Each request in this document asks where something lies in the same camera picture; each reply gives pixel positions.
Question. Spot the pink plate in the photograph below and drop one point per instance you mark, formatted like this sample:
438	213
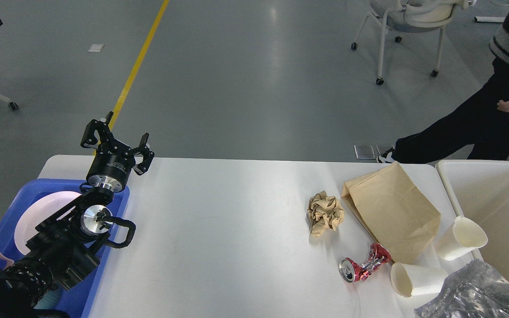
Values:
39	211

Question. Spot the right floor socket plate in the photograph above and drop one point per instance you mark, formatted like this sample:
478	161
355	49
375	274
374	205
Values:
381	149

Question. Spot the brown paper bag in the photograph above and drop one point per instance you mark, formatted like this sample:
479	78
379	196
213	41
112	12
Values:
393	210

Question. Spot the cream plastic bin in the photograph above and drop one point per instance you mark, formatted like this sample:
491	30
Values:
479	190

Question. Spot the white paper cup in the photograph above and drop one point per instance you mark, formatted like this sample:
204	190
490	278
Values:
413	280
463	236

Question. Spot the clear plastic bag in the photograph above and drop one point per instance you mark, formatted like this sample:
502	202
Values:
477	290

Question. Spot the person in black trousers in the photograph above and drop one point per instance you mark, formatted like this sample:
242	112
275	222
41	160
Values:
481	121

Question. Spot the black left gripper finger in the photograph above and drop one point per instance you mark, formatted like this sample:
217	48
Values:
98	136
148	155

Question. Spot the crushed red soda can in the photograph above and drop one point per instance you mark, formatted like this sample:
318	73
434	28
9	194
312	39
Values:
352	271

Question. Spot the blue plastic tray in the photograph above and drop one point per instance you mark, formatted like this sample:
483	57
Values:
77	301

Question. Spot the teal HOME mug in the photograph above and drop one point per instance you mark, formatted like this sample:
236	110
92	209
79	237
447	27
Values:
50	300

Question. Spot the white chair grey seat right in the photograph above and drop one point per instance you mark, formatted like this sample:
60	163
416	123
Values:
411	17

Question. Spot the white stand base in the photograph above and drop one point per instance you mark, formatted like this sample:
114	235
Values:
488	19

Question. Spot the floor socket plate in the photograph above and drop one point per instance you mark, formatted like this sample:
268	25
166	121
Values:
364	152
381	149

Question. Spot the left floor socket plate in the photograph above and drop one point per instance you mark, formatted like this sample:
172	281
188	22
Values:
364	152

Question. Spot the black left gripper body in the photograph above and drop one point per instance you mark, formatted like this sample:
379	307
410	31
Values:
110	170

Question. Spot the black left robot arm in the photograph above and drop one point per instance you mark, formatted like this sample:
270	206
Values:
64	248

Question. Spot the crumpled brown paper ball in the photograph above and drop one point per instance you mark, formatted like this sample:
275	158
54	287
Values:
324	213

